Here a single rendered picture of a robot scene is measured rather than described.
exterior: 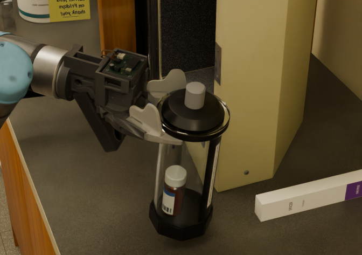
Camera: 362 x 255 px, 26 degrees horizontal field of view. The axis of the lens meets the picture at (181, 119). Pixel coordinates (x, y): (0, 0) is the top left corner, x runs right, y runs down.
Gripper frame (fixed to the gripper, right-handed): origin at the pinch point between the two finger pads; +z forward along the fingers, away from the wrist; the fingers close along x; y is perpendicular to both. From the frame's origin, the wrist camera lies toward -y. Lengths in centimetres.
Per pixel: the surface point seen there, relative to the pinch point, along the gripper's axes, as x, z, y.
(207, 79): 36.7, -8.4, -19.0
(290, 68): 26.3, 8.9, -4.0
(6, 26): 19.5, -42.8, -6.9
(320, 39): 71, 8, -25
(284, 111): 25.0, 9.6, -12.4
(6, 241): 65, -80, -129
